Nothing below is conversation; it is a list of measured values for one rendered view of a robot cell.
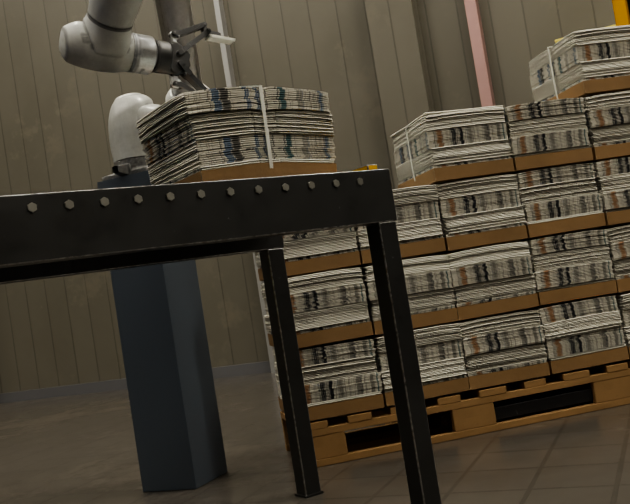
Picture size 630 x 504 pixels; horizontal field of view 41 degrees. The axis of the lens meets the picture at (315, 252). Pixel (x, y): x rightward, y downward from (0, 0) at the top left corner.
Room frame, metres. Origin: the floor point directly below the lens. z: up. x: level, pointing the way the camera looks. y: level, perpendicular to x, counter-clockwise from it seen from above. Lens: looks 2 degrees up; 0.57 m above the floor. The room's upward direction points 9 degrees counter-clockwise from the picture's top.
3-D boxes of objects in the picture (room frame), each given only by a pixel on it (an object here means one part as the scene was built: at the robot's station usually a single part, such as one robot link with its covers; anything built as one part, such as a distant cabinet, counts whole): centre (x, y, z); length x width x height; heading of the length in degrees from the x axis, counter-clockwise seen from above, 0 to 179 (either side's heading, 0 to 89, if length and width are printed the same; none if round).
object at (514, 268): (2.91, -0.39, 0.42); 1.17 x 0.39 x 0.83; 101
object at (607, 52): (3.05, -1.10, 0.65); 0.39 x 0.30 x 1.29; 11
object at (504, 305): (2.91, -0.39, 0.40); 1.16 x 0.38 x 0.51; 101
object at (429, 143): (2.94, -0.53, 0.95); 0.38 x 0.29 x 0.23; 13
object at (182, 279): (2.72, 0.53, 0.50); 0.20 x 0.20 x 1.00; 67
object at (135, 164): (2.70, 0.54, 1.03); 0.22 x 0.18 x 0.06; 157
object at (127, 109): (2.72, 0.52, 1.17); 0.18 x 0.16 x 0.22; 96
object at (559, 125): (2.99, -0.81, 0.95); 0.38 x 0.29 x 0.23; 11
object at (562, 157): (2.99, -0.82, 0.86); 0.38 x 0.29 x 0.04; 11
